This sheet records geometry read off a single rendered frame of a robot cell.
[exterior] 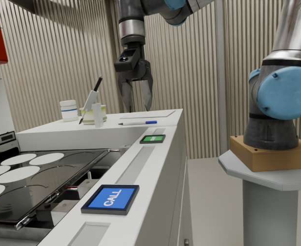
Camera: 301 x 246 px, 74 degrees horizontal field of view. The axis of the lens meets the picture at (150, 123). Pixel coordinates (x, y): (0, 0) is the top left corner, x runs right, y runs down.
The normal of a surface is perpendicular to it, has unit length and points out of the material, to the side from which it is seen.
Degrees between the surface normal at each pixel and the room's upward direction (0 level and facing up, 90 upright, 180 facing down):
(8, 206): 0
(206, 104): 90
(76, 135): 90
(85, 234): 0
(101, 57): 90
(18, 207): 0
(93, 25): 90
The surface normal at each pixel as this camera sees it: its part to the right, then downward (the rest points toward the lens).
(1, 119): 0.97, -0.06
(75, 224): -0.11, -0.98
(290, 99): -0.36, 0.32
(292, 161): -0.06, 0.20
